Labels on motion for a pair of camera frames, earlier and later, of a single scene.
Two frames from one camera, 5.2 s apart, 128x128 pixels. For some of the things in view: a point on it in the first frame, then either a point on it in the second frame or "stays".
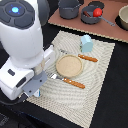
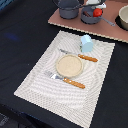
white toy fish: (37, 93) → (103, 5)
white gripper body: (15, 80) → (92, 2)
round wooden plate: (69, 65) stays
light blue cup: (86, 43) stays
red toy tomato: (97, 12) stays
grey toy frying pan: (87, 15) stays
